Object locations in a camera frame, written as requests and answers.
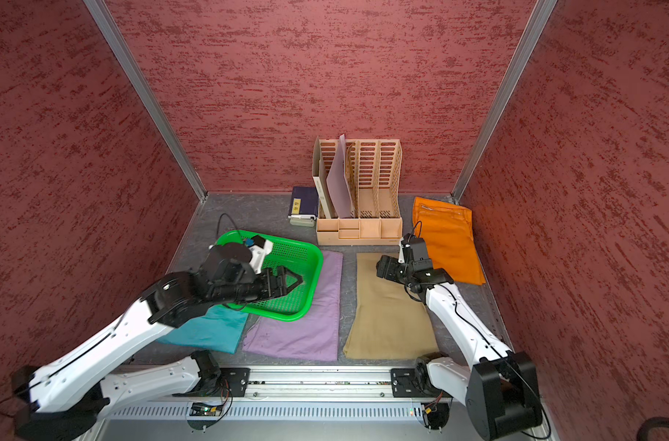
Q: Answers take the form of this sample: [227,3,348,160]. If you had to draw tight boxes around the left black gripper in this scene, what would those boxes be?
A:
[214,265,304,302]

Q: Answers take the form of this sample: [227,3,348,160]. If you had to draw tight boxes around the green plastic basket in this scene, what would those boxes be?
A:
[226,233,323,322]

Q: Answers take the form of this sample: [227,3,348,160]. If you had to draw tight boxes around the khaki pants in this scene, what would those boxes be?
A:
[343,253,439,360]

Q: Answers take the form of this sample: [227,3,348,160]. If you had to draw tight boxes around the orange pants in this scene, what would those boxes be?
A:
[413,198,485,286]

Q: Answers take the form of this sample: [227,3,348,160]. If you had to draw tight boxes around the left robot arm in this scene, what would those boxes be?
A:
[11,237,303,440]

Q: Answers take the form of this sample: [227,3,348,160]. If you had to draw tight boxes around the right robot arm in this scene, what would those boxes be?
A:
[376,255,545,440]

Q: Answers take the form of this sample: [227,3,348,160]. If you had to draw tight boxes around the purple folded pants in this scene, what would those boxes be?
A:
[243,251,344,362]

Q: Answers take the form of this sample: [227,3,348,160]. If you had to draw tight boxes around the teal folded pants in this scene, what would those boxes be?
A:
[157,306,249,354]

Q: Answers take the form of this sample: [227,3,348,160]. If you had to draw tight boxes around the dark blue book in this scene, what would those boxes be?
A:
[288,187,320,227]

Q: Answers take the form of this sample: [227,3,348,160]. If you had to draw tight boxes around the purple folder sheet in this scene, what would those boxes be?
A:
[326,134,353,219]

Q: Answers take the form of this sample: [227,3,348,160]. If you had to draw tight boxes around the beige file organizer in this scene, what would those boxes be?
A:
[312,138,403,246]

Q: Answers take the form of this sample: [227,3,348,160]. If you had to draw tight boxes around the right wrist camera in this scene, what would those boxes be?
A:
[399,233,429,264]

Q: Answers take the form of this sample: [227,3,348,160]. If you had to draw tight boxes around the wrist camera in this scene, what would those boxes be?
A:
[399,233,429,264]
[244,235,274,275]

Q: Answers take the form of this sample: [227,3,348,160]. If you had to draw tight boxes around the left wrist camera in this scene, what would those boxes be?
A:
[244,235,274,275]

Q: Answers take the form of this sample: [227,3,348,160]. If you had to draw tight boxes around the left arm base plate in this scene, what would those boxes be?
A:
[175,367,251,398]

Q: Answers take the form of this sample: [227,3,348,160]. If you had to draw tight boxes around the aluminium front rail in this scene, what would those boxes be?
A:
[82,366,470,440]

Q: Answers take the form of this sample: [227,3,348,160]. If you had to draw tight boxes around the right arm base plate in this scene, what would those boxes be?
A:
[390,367,451,400]

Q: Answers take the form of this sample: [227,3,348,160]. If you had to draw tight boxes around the right aluminium corner post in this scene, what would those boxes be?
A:
[450,0,557,205]

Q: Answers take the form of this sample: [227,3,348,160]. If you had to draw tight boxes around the aluminium corner post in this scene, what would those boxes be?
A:
[450,0,557,205]
[84,0,208,203]

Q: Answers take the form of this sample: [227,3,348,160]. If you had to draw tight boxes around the left aluminium corner post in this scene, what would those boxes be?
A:
[84,0,208,203]

